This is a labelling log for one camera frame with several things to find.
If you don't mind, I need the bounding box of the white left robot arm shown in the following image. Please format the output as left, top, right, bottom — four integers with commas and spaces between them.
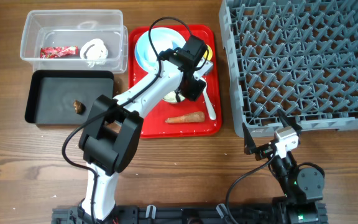
79, 48, 213, 223

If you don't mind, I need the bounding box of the red snack wrapper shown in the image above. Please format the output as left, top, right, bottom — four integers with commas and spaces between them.
39, 46, 78, 58

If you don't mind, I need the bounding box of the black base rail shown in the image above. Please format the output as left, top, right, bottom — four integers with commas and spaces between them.
51, 203, 329, 224

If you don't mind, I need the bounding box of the yellow plastic cup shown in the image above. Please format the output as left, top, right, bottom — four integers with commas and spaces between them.
203, 45, 213, 66

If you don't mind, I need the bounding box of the clear plastic waste bin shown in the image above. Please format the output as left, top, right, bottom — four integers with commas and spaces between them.
20, 9, 128, 73

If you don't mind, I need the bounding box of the light blue plate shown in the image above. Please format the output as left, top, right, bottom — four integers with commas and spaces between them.
135, 27, 186, 73

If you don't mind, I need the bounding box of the brown food scrap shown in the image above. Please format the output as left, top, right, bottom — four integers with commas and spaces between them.
73, 100, 86, 114

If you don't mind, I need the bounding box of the black plastic tray bin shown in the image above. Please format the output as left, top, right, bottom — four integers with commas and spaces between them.
24, 70, 114, 125

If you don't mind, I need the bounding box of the pale green bowl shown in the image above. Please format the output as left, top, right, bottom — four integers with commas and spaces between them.
163, 91, 185, 104

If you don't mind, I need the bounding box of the white tissue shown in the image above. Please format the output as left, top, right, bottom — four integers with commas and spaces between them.
80, 39, 108, 68

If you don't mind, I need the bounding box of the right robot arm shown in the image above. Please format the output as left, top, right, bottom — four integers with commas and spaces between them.
242, 110, 328, 223

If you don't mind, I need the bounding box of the grey dishwasher rack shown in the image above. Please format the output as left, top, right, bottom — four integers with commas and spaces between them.
219, 0, 358, 137

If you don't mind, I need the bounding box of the orange carrot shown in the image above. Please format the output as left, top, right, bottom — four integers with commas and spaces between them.
165, 111, 205, 124

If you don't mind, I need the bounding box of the white plastic spoon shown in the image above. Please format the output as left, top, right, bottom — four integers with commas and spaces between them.
200, 77, 217, 120

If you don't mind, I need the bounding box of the red serving tray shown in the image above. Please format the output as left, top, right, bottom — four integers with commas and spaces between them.
127, 24, 223, 139

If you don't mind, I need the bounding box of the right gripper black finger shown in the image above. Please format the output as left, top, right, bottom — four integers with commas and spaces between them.
242, 123, 257, 155
277, 110, 303, 134

